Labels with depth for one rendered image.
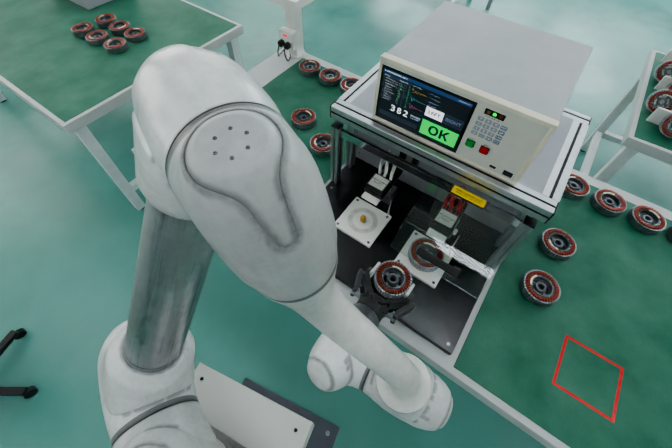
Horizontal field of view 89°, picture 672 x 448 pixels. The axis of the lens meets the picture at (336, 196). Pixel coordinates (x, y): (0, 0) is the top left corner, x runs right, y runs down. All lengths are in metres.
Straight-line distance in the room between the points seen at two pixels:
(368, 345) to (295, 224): 0.33
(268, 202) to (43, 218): 2.54
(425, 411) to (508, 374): 0.47
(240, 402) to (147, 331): 0.40
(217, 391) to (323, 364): 0.34
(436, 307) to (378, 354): 0.59
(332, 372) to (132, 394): 0.35
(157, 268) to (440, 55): 0.80
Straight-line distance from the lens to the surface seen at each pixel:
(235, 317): 1.94
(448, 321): 1.14
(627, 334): 1.41
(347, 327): 0.52
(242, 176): 0.23
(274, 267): 0.28
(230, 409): 0.98
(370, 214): 1.23
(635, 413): 1.34
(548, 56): 1.10
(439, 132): 0.97
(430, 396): 0.76
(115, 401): 0.80
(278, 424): 0.95
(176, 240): 0.48
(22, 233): 2.75
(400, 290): 1.04
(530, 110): 0.88
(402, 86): 0.95
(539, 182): 1.04
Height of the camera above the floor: 1.80
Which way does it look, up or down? 54 degrees down
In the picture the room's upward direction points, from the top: 2 degrees clockwise
